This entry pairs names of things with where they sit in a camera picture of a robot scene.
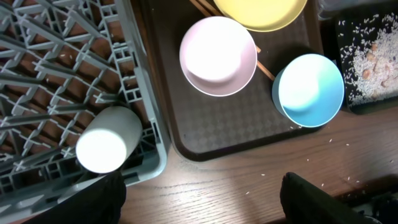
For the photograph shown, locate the rice and food scraps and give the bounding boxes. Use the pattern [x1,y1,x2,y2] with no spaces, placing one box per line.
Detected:
[337,14,398,108]

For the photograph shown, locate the clear plastic waste container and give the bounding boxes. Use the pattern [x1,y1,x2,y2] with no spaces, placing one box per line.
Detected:
[317,0,390,20]

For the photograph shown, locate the wooden chopstick upper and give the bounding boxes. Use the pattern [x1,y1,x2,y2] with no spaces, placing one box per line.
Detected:
[196,0,275,81]

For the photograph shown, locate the blue bowl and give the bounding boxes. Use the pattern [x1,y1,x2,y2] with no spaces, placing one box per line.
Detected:
[271,54,345,128]

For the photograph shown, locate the white green cup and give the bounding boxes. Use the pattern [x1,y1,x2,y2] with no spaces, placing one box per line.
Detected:
[75,106,143,174]

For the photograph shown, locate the yellow plate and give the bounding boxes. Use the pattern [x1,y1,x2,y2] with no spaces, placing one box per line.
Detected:
[214,0,308,32]

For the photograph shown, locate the dark brown serving tray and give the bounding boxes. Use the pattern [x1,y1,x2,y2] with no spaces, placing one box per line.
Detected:
[141,1,313,162]

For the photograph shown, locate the grey dishwasher rack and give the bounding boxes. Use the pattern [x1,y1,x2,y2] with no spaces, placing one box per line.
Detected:
[1,0,170,223]

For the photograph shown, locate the black waste bin tray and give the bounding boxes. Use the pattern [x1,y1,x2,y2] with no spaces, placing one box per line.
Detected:
[334,9,398,114]

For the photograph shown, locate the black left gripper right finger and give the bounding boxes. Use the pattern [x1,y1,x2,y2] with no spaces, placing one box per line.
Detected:
[280,172,379,224]

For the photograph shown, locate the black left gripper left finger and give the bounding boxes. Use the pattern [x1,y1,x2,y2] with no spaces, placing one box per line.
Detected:
[26,172,126,224]

